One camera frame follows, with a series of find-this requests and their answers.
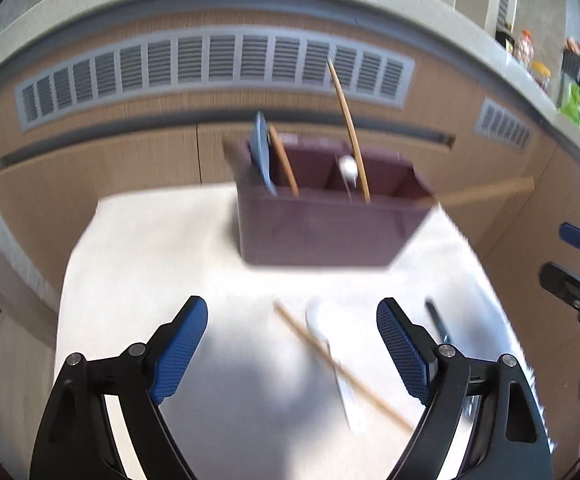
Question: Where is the wooden chopstick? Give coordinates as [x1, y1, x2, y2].
[273, 301, 415, 432]
[326, 58, 371, 204]
[417, 176, 536, 208]

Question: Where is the thin spoon with white knob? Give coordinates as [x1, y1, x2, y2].
[338, 155, 358, 196]

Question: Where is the wooden spoon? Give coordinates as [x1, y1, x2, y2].
[268, 126, 300, 197]

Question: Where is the green plastic bag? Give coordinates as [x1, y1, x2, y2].
[557, 84, 580, 132]

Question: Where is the short grey vent grille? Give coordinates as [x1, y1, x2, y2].
[474, 100, 534, 151]

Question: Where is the red jar with yellow lid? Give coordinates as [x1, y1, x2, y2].
[530, 62, 554, 94]

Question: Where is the brown plastic utensil holder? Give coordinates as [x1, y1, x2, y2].
[235, 140, 438, 268]

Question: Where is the dark packet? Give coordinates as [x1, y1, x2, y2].
[495, 25, 517, 55]

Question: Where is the white table cloth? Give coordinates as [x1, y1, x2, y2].
[52, 182, 555, 480]

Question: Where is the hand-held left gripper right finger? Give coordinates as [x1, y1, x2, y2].
[376, 297, 553, 480]

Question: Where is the long grey vent grille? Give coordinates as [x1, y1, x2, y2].
[15, 30, 416, 133]

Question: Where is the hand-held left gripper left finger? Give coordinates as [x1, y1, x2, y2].
[30, 296, 208, 480]

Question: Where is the grey-blue spoon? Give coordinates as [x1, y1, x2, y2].
[249, 111, 278, 196]

